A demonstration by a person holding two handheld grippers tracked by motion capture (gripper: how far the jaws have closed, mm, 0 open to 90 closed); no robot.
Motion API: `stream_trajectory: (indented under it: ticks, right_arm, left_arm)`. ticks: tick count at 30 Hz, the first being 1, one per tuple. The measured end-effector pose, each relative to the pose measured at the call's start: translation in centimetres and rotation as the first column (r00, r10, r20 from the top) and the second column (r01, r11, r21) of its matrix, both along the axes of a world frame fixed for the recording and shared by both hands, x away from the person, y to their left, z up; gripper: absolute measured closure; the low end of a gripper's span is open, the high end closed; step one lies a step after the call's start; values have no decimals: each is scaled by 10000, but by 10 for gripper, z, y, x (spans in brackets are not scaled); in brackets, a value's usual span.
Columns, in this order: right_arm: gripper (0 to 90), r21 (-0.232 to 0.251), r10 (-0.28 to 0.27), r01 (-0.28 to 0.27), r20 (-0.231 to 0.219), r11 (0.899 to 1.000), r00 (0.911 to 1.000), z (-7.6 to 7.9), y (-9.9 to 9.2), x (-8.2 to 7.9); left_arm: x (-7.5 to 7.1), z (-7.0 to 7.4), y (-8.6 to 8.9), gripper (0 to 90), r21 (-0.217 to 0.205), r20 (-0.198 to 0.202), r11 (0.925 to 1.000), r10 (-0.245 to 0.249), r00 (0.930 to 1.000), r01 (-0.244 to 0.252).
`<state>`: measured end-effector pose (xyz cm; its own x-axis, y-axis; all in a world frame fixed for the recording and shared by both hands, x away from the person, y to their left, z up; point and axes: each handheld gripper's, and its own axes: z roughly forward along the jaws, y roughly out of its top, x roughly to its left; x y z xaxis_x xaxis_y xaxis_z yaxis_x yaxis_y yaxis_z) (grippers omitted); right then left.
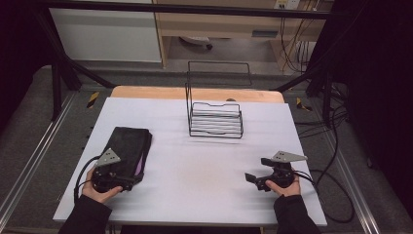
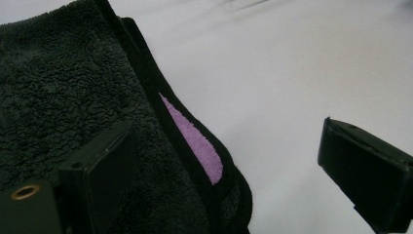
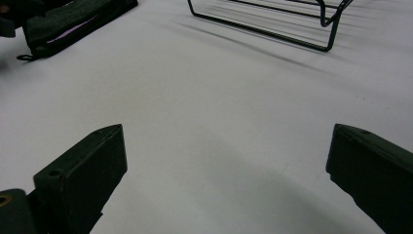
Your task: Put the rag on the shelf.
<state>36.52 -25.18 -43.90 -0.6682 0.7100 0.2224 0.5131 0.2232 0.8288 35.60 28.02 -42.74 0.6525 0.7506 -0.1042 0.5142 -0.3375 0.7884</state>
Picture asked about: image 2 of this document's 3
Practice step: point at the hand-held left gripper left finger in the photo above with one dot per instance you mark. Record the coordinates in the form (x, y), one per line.
(107, 169)

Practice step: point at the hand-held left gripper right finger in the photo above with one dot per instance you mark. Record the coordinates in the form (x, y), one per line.
(367, 169)

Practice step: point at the black fleece towel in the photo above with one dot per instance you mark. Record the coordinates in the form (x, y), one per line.
(65, 97)

